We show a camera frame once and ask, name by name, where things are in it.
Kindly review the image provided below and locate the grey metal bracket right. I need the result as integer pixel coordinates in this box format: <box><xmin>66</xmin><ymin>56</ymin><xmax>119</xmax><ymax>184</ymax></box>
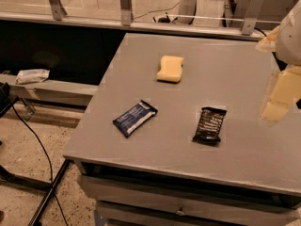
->
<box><xmin>242</xmin><ymin>0</ymin><xmax>264</xmax><ymax>36</ymax></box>

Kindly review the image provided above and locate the yellow sponge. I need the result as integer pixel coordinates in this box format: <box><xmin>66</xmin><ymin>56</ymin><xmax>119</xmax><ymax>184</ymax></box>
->
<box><xmin>156</xmin><ymin>56</ymin><xmax>184</xmax><ymax>83</ymax></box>

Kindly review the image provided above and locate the grey metal bracket left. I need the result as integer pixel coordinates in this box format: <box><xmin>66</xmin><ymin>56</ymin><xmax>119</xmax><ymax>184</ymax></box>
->
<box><xmin>49</xmin><ymin>0</ymin><xmax>67</xmax><ymax>21</ymax></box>

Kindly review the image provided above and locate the black stand leg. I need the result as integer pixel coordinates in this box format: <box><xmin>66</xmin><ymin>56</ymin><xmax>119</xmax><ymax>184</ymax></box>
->
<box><xmin>28</xmin><ymin>159</ymin><xmax>70</xmax><ymax>226</ymax></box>

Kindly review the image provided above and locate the grey metal bracket middle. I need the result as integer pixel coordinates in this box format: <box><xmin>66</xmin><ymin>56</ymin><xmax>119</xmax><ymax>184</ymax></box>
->
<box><xmin>119</xmin><ymin>0</ymin><xmax>133</xmax><ymax>26</ymax></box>

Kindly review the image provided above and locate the grey drawer cabinet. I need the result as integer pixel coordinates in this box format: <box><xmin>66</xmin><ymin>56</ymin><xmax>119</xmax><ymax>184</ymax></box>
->
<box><xmin>79</xmin><ymin>166</ymin><xmax>300</xmax><ymax>226</ymax></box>

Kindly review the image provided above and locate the blue blueberry rxbar wrapper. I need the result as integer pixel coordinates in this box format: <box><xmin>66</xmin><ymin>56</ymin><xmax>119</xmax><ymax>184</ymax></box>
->
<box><xmin>113</xmin><ymin>100</ymin><xmax>158</xmax><ymax>137</ymax></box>

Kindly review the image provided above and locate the grey metal bracket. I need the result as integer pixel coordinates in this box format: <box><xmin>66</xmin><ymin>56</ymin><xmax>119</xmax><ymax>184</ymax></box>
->
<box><xmin>49</xmin><ymin>0</ymin><xmax>67</xmax><ymax>21</ymax></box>
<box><xmin>119</xmin><ymin>0</ymin><xmax>133</xmax><ymax>26</ymax></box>
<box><xmin>242</xmin><ymin>0</ymin><xmax>264</xmax><ymax>36</ymax></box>

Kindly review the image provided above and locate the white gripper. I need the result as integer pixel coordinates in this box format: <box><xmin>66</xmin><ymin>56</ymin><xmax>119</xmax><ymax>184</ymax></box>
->
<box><xmin>255</xmin><ymin>0</ymin><xmax>301</xmax><ymax>122</ymax></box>

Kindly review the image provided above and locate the black floor cable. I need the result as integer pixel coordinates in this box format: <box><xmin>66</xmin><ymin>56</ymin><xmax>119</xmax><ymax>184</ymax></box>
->
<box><xmin>10</xmin><ymin>104</ymin><xmax>70</xmax><ymax>226</ymax></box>

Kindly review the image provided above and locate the black chocolate rxbar wrapper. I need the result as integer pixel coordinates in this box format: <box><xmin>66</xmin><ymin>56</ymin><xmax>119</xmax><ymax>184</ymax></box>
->
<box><xmin>193</xmin><ymin>106</ymin><xmax>227</xmax><ymax>145</ymax></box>

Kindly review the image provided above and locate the grey low shelf ledge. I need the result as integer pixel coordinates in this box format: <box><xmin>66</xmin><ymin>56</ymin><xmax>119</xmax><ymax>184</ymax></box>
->
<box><xmin>0</xmin><ymin>74</ymin><xmax>98</xmax><ymax>106</ymax></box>

